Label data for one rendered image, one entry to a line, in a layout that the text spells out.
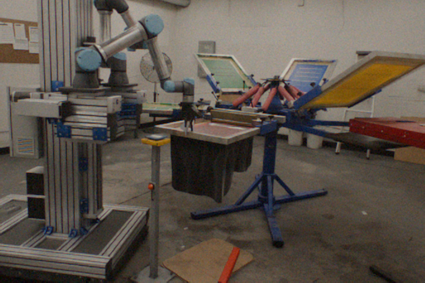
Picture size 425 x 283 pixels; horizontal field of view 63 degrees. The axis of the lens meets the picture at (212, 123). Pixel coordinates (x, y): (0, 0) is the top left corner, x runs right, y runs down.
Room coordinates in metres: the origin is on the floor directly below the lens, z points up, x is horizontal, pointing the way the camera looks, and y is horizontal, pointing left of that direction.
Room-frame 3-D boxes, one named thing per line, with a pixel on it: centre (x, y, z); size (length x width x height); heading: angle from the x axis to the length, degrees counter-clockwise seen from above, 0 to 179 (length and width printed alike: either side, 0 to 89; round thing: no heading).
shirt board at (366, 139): (2.84, -0.92, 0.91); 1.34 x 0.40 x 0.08; 29
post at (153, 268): (2.11, 0.35, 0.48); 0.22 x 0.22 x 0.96; 59
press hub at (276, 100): (3.43, -0.60, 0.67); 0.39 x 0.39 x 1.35
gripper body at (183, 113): (2.23, 0.17, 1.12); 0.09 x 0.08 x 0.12; 59
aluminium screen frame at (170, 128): (2.53, -0.05, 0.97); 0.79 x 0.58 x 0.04; 149
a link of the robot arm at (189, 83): (2.22, 0.17, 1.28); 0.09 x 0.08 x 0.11; 117
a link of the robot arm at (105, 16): (2.63, 0.82, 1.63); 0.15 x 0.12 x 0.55; 59
